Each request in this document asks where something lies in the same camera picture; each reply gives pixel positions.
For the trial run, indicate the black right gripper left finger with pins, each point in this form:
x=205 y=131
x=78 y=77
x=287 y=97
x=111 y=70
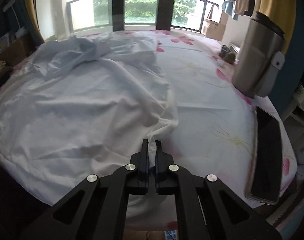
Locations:
x=96 y=208

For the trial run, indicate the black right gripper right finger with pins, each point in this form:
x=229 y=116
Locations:
x=207 y=209

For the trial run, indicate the large white cloth garment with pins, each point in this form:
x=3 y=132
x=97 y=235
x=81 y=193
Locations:
x=83 y=106

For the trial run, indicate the black smartphone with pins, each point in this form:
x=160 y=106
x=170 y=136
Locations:
x=265 y=174

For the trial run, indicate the floral pink bed sheet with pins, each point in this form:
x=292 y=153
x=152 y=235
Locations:
x=215 y=121

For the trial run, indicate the small dark green toy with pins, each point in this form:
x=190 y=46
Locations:
x=227 y=55

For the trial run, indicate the stainless steel thermos cup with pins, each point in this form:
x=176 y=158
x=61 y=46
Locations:
x=260 y=58

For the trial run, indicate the white air conditioner unit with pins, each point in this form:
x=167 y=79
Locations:
x=234 y=48

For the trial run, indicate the cardboard box on balcony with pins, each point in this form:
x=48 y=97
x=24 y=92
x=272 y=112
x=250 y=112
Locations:
x=215 y=30

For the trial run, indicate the black balcony railing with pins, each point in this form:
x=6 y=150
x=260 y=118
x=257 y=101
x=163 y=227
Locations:
x=187 y=14

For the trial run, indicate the yellow curtain right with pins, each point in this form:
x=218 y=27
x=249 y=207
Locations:
x=282 y=13

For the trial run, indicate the yellow curtain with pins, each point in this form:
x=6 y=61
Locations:
x=30 y=6
x=282 y=13

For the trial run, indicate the yellow curtain left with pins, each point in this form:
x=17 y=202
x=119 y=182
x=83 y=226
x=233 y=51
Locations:
x=30 y=6

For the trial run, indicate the dark door frame right post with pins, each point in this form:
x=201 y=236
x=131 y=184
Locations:
x=164 y=14

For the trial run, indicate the dark door frame post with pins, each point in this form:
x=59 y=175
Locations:
x=164 y=14
x=118 y=15

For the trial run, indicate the dark door frame left post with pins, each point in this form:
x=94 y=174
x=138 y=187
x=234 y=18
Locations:
x=118 y=15

